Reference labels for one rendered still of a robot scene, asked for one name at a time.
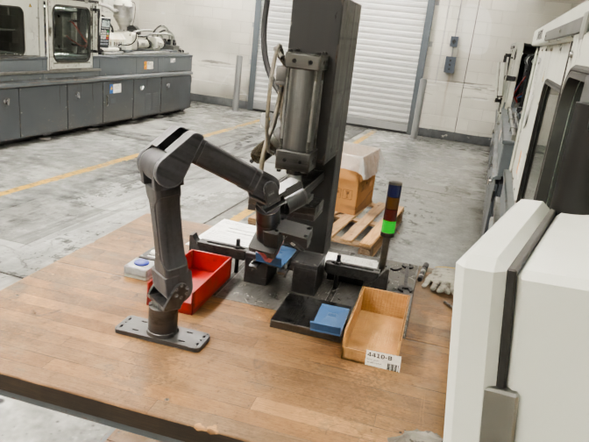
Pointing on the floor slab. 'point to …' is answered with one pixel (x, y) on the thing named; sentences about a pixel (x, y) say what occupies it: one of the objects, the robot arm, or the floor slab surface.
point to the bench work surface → (207, 360)
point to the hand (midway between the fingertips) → (268, 259)
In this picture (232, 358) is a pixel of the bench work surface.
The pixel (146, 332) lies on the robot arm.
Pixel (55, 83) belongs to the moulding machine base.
